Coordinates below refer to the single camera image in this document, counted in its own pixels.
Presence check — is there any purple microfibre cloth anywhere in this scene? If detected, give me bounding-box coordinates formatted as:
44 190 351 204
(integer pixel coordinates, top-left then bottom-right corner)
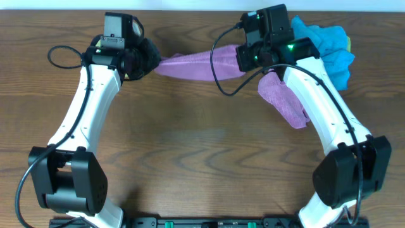
154 45 310 129

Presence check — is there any black right camera cable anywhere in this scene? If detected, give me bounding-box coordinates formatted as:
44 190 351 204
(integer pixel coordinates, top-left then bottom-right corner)
209 22 365 226

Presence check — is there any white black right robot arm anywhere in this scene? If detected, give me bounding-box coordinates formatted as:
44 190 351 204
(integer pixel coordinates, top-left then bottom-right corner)
236 4 392 227

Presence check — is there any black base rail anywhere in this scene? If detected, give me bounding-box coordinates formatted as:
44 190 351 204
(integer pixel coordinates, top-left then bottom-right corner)
49 217 370 228

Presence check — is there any black left camera cable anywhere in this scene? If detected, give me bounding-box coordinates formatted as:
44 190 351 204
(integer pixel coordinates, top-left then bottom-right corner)
14 17 146 228

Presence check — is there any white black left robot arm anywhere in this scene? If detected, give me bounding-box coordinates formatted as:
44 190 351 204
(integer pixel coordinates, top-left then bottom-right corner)
25 12 161 227

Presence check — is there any yellow-green cloth under blue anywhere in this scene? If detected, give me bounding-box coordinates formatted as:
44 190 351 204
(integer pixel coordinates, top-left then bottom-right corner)
346 36 351 52

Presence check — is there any black camera cable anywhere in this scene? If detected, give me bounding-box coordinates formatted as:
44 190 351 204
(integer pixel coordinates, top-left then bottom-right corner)
209 22 365 226
14 17 146 228

